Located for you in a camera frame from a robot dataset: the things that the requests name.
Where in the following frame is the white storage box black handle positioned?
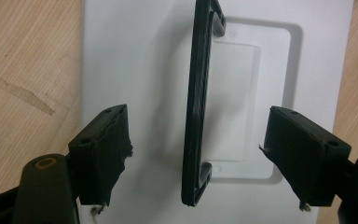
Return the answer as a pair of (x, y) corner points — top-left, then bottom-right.
(79, 0), (355, 224)

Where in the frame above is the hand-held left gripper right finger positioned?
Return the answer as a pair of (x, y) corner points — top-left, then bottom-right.
(258, 105), (352, 213)

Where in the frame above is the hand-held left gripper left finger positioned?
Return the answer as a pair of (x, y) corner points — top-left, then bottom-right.
(68, 104), (134, 216)

